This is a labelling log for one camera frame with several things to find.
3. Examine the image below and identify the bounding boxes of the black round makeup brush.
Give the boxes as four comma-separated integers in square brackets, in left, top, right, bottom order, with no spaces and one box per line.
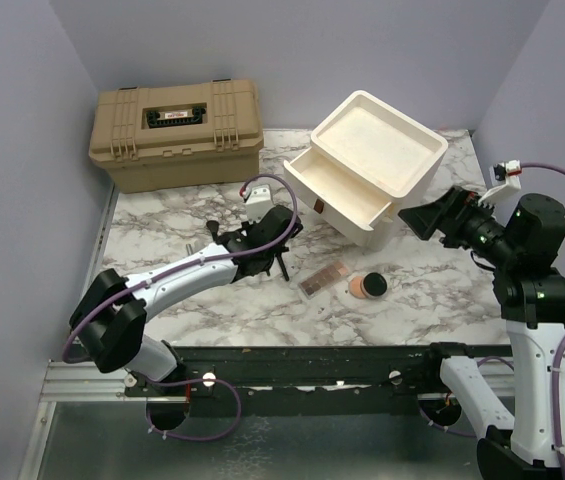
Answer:
[206,220,220,244]

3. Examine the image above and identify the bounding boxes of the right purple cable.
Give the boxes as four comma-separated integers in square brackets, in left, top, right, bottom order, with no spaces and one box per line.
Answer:
[419,161,565,480]

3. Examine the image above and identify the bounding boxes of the aluminium extrusion rail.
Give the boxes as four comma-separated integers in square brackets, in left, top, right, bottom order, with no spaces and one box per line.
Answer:
[39,361,146,403]

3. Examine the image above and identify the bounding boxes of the cream top drawer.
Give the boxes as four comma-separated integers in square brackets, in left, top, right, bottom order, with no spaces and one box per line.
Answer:
[284,147,393,247]

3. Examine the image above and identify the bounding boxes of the cream drawer organizer cabinet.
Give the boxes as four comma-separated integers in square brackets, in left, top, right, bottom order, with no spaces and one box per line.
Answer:
[311,90,448,225]

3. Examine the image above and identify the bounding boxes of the brown eyeshadow palette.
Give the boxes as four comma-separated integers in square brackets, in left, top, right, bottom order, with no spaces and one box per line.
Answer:
[299,261,349,298]

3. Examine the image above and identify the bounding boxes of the purple cable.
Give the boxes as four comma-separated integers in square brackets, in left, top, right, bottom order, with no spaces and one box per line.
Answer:
[60,173,298,443]
[419,161,565,480]

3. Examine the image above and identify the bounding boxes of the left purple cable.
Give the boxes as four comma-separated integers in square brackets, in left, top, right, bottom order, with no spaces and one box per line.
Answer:
[60,173,298,443]

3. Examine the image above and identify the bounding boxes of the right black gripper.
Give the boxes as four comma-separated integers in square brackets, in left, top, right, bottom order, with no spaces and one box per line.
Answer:
[400,181,521,265]

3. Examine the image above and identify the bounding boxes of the black mounting rail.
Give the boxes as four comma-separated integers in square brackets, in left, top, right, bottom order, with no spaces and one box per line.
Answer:
[123,342,512,428]

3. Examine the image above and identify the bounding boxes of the black fan makeup brush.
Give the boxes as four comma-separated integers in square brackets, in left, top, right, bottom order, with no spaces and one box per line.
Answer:
[275,247,290,282]

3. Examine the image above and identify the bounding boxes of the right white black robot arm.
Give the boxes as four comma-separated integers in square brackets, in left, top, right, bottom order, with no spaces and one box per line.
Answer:
[399,187,565,479]

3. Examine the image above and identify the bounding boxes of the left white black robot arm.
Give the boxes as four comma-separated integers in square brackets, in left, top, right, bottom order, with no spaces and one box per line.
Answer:
[69,205,303,395]

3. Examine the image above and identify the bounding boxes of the tan plastic toolbox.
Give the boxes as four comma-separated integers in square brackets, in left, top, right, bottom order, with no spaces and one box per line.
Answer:
[89,79,264,194]

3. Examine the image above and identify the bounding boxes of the black round compact jar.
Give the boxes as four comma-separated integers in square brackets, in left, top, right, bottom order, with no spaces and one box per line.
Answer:
[362,272,388,298]

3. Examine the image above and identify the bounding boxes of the orange makeup sponge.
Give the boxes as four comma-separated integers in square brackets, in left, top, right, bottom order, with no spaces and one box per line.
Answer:
[348,276,367,299]

